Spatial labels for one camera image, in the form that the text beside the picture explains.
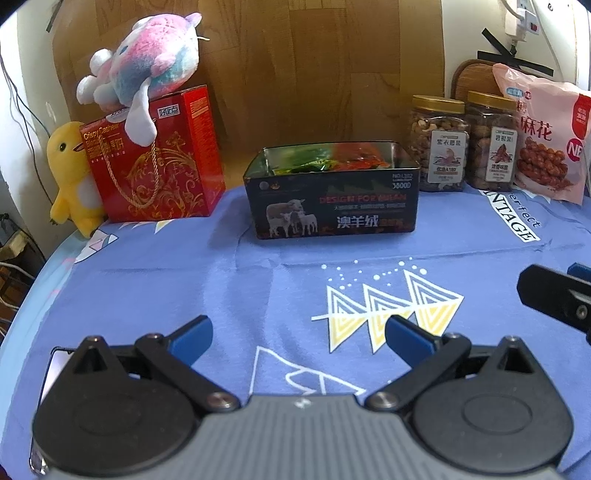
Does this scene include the dark nut jar gold lid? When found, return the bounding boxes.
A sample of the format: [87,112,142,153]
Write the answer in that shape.
[465,91,517,192]

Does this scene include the smartphone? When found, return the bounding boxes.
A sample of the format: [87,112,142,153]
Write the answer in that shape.
[30,348,77,474]

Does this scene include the green snack packet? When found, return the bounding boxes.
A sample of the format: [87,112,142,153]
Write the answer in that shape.
[272,157,345,175]

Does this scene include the black tape cross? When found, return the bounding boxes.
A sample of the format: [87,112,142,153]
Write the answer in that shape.
[478,28,555,77]

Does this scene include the red gift box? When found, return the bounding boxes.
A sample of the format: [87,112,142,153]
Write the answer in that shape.
[79,85,227,223]

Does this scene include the black wall cable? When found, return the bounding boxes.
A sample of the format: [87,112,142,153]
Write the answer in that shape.
[0,44,51,139]

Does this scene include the white chargers and cables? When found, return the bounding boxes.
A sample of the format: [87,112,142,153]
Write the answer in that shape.
[0,231,47,315]

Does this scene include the wooden board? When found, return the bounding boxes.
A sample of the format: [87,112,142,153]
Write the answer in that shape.
[52,0,446,190]

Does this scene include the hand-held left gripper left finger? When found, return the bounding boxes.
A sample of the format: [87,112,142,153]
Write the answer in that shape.
[54,315,242,414]

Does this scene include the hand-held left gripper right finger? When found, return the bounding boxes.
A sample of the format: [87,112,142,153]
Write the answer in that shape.
[365,315,550,414]

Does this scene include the grey wall tape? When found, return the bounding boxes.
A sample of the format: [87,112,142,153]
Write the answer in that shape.
[46,0,64,33]

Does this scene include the brown wooden tray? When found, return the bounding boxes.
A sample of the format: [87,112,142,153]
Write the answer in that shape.
[455,58,509,104]

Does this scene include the pink blue plush toy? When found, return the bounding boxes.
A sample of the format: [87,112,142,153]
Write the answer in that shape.
[76,12,204,146]

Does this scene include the black tin box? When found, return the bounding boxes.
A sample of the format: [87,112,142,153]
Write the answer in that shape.
[244,141,421,241]

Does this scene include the white power strip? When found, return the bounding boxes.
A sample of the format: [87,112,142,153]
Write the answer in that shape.
[503,0,543,40]

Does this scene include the red snack packet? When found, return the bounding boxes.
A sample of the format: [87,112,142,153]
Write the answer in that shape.
[344,154,394,172]

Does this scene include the light nut jar gold lid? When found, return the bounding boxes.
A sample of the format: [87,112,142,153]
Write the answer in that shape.
[409,95,471,193]

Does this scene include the blue printed cloth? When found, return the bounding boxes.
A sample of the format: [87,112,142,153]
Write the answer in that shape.
[0,182,591,480]

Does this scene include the yellow duck plush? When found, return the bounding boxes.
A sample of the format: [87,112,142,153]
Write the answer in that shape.
[46,121,107,239]

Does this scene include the pink snack bag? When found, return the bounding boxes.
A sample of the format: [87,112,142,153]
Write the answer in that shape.
[492,63,591,206]

